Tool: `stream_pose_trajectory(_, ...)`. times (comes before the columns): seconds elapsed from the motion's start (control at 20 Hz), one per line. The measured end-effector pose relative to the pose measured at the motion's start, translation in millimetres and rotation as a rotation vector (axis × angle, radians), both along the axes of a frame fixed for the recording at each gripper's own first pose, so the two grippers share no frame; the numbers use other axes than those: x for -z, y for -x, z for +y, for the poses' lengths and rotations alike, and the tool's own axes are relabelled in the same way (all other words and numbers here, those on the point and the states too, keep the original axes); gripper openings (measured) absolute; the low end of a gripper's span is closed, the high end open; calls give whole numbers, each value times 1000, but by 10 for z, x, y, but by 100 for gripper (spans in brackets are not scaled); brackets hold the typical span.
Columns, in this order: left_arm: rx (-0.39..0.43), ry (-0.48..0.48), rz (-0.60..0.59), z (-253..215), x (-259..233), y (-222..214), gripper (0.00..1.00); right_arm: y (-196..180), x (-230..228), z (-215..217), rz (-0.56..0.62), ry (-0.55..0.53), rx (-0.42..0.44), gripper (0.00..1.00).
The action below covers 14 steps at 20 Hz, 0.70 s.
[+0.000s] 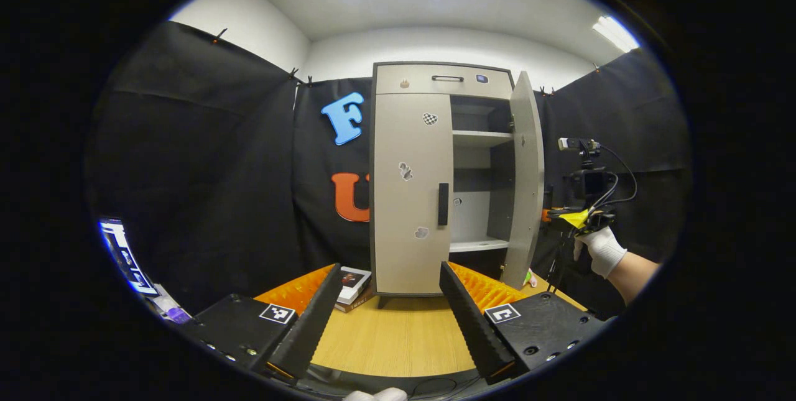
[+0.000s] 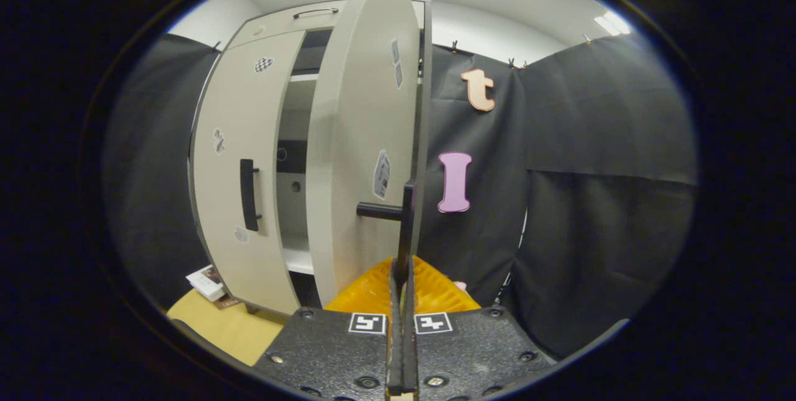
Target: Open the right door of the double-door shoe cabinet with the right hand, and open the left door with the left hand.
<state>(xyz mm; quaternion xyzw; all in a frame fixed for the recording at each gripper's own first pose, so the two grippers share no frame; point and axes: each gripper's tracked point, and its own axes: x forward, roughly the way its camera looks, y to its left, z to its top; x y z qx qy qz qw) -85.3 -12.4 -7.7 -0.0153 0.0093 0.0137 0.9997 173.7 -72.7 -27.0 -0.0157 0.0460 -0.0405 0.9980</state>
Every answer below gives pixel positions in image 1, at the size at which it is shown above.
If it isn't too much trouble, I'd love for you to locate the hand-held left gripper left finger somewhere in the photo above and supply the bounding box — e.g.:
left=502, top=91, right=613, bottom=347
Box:
left=180, top=263, right=344, bottom=382

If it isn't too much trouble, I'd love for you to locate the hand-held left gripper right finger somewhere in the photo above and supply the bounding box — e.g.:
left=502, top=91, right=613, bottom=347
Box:
left=439, top=260, right=608, bottom=385

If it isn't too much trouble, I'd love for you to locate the grey door with dice stickers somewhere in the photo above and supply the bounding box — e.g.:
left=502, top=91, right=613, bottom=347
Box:
left=501, top=70, right=545, bottom=291

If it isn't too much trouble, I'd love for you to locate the grey double-door shoe cabinet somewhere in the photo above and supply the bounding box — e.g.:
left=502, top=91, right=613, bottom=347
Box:
left=370, top=61, right=547, bottom=310

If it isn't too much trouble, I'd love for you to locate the grey door with checkered sticker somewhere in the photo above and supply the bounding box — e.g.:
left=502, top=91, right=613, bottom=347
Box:
left=374, top=93, right=453, bottom=296

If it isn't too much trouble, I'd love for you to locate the grey cabinet shelf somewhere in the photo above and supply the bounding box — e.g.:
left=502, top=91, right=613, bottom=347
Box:
left=449, top=238, right=511, bottom=254
left=453, top=130, right=514, bottom=148

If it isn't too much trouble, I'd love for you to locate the grey cabinet drawer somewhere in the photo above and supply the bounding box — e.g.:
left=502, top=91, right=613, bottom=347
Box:
left=375, top=64, right=516, bottom=100

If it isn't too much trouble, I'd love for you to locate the brown book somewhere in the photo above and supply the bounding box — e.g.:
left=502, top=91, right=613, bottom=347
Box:
left=335, top=292, right=374, bottom=313

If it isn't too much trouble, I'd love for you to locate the white picture book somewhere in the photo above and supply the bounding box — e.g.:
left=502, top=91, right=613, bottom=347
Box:
left=338, top=266, right=373, bottom=305

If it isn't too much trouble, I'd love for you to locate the small pale object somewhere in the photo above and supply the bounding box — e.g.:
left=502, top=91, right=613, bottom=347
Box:
left=152, top=286, right=190, bottom=324

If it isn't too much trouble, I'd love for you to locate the small ceiling light panel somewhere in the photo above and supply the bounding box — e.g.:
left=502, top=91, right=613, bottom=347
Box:
left=592, top=16, right=640, bottom=53

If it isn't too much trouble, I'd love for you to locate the black backdrop cloth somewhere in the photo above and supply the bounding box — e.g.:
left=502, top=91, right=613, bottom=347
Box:
left=87, top=21, right=691, bottom=321

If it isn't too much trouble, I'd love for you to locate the computer monitor screen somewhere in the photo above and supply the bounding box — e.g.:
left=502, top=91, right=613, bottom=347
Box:
left=99, top=219, right=159, bottom=296

